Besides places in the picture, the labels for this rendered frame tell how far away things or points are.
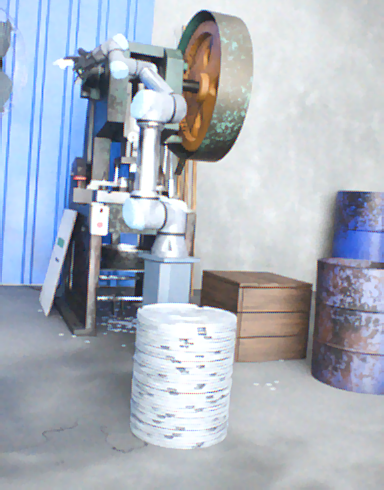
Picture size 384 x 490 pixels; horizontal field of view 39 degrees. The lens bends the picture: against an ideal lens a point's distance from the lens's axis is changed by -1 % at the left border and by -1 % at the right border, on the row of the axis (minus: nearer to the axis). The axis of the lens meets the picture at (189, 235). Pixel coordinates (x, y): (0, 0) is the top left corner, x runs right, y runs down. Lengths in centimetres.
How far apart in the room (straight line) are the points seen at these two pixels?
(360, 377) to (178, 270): 81
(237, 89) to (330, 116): 227
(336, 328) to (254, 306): 40
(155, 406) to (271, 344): 104
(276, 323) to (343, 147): 283
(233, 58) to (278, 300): 121
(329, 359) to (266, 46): 310
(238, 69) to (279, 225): 214
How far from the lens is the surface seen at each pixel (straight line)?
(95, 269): 267
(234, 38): 290
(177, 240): 218
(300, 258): 483
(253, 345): 244
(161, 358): 153
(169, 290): 216
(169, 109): 216
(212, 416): 158
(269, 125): 466
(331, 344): 222
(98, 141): 314
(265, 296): 242
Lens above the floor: 66
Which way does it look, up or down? 3 degrees down
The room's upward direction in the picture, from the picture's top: 4 degrees clockwise
